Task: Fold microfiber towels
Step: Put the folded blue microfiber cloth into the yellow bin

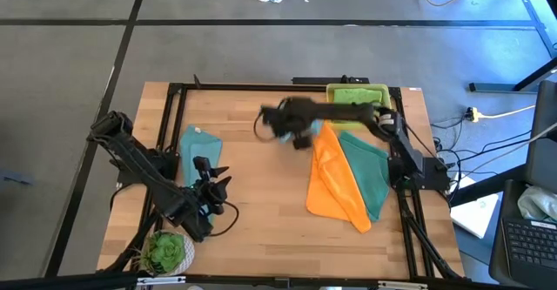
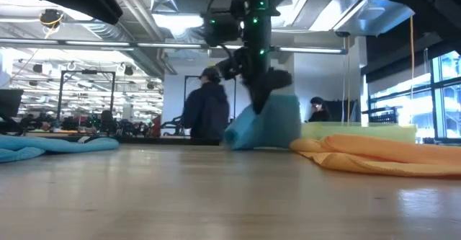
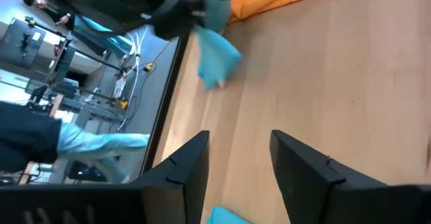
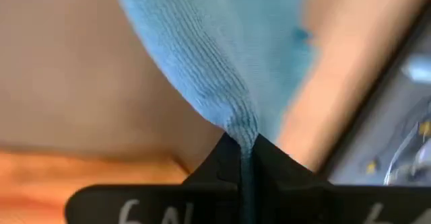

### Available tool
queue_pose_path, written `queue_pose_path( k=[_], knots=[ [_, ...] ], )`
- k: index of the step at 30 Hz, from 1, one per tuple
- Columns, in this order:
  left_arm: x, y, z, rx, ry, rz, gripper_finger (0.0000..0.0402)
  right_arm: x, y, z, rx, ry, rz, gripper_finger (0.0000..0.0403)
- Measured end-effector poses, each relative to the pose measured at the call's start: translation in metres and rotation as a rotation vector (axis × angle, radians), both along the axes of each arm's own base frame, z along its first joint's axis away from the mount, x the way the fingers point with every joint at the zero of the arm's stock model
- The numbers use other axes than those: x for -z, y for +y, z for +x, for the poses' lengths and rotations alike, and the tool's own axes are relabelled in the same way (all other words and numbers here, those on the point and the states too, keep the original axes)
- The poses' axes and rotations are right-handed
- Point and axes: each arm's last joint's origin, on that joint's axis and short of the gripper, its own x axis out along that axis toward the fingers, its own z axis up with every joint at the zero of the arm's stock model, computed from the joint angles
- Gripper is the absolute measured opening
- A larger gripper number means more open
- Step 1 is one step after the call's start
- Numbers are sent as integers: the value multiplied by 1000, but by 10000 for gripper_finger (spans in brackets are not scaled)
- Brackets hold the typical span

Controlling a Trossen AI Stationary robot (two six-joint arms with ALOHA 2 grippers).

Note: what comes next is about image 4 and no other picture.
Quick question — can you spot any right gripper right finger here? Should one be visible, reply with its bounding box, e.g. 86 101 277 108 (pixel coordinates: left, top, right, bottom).
253 134 333 186

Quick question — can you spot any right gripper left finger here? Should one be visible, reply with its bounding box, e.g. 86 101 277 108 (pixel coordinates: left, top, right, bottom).
183 133 242 186

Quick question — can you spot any blue microfiber towel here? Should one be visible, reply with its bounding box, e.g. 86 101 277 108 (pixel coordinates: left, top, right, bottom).
116 0 318 224

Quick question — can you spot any orange microfiber towel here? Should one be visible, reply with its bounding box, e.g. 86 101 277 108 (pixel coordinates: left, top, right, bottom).
0 149 190 224

